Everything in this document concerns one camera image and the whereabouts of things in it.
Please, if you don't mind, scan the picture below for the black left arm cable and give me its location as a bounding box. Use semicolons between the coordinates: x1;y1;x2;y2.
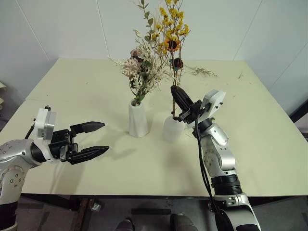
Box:
24;123;37;140

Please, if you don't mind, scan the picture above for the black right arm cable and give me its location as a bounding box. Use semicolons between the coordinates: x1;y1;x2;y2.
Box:
194;112;232;231

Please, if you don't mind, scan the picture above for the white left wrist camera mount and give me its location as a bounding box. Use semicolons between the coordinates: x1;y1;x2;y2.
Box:
33;105;61;165

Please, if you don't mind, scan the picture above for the dark rounded shape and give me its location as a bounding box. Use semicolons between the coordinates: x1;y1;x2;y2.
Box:
116;217;134;231
170;213;197;231

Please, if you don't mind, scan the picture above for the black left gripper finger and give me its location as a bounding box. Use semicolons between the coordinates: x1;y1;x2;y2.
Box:
69;121;106;135
70;145;110;166

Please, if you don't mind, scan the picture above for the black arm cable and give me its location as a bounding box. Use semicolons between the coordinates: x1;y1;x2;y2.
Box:
194;112;232;231
24;123;37;140

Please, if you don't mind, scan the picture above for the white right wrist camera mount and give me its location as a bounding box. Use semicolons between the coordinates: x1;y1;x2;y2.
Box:
184;89;227;131

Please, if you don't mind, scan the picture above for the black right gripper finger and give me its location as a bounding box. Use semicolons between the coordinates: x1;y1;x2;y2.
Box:
170;85;186;114
177;87;193;111

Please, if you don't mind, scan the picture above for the pink and white flower bouquet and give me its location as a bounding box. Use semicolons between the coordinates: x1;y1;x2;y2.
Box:
107;28;169;106

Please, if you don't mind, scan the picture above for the angular white vase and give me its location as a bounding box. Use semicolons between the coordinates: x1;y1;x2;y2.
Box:
128;98;150;139

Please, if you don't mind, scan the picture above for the cream coloured object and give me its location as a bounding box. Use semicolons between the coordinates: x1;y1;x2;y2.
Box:
0;81;8;114

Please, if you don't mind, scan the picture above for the yellow sunflower bouquet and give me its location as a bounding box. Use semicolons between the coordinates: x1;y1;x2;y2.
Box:
131;0;191;121

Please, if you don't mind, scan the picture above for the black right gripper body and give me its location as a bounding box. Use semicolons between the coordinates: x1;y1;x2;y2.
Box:
177;99;205;125

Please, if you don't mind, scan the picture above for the dried grass sprig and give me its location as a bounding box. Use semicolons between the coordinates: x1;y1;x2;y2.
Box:
184;65;218;78

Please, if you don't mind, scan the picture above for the black table frame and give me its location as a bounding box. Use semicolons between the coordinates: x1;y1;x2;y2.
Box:
19;192;300;214

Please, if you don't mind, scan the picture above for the round white vase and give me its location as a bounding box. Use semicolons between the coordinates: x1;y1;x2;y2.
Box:
162;115;185;142

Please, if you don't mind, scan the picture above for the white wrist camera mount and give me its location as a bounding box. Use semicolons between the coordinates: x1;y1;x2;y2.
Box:
184;89;227;131
33;105;61;165

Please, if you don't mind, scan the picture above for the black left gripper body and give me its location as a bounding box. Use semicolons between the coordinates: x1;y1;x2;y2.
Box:
49;128;79;165

